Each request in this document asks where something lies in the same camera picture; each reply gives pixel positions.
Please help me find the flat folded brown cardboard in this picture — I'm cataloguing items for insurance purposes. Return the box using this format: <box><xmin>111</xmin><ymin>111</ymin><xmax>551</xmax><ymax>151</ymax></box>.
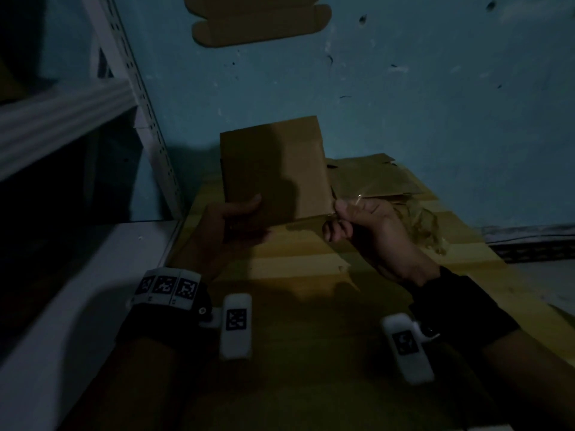
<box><xmin>325</xmin><ymin>153</ymin><xmax>426</xmax><ymax>199</ymax></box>

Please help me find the small brown cardboard box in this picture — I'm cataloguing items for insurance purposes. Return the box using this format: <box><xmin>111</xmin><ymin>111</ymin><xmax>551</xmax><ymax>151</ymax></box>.
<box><xmin>219</xmin><ymin>115</ymin><xmax>336</xmax><ymax>230</ymax></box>

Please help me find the person's right forearm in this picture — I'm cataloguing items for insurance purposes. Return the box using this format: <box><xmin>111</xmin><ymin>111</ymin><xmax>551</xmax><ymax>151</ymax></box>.
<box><xmin>472</xmin><ymin>327</ymin><xmax>575</xmax><ymax>431</ymax></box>

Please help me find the clear tape strip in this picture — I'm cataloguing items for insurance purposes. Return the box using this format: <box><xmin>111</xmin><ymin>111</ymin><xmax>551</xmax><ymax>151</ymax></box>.
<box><xmin>332</xmin><ymin>192</ymin><xmax>450</xmax><ymax>256</ymax></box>

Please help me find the large flat cardboard sheet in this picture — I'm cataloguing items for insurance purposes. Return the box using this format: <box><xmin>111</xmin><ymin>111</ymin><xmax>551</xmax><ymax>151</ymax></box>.
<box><xmin>168</xmin><ymin>175</ymin><xmax>575</xmax><ymax>431</ymax></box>

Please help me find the white perforated shelf post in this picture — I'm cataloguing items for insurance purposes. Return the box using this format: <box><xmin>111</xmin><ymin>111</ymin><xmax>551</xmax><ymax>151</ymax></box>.
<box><xmin>80</xmin><ymin>0</ymin><xmax>187</xmax><ymax>220</ymax></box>

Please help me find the dark striped mat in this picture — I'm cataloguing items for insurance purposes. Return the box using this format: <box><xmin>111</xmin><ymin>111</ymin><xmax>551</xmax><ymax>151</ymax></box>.
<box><xmin>482</xmin><ymin>223</ymin><xmax>575</xmax><ymax>265</ymax></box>

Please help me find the person's left hand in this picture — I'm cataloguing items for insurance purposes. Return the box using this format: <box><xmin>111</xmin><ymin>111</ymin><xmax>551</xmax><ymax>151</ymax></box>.
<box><xmin>176</xmin><ymin>195</ymin><xmax>271</xmax><ymax>283</ymax></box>

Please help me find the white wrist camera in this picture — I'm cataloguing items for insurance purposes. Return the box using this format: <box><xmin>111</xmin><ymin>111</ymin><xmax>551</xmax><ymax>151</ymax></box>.
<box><xmin>381</xmin><ymin>312</ymin><xmax>440</xmax><ymax>386</ymax></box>
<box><xmin>198</xmin><ymin>293</ymin><xmax>253</xmax><ymax>361</ymax></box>

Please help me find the person's right hand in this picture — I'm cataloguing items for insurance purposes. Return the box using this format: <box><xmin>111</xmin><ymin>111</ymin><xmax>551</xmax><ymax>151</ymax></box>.
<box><xmin>322</xmin><ymin>197</ymin><xmax>442</xmax><ymax>289</ymax></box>

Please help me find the unfolded cardboard box blank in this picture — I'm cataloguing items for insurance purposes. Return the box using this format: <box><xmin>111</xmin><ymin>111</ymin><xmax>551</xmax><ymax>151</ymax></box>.
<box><xmin>183</xmin><ymin>0</ymin><xmax>333</xmax><ymax>49</ymax></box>

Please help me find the person's left forearm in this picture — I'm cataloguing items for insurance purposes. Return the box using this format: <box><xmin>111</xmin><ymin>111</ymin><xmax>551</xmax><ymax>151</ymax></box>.
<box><xmin>58</xmin><ymin>330</ymin><xmax>212</xmax><ymax>431</ymax></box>

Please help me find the black wristband with marker tags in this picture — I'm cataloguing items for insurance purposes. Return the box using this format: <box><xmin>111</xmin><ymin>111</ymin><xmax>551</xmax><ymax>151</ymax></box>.
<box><xmin>118</xmin><ymin>266</ymin><xmax>213</xmax><ymax>351</ymax></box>

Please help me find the plain black wristband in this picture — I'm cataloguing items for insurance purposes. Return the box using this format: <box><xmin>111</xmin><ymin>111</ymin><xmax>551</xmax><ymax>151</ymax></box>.
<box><xmin>405</xmin><ymin>266</ymin><xmax>522</xmax><ymax>356</ymax></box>

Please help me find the white ribbed shelf board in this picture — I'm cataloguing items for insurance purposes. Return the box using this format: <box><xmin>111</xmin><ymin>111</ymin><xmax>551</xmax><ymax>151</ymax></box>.
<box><xmin>0</xmin><ymin>80</ymin><xmax>137</xmax><ymax>183</ymax></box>

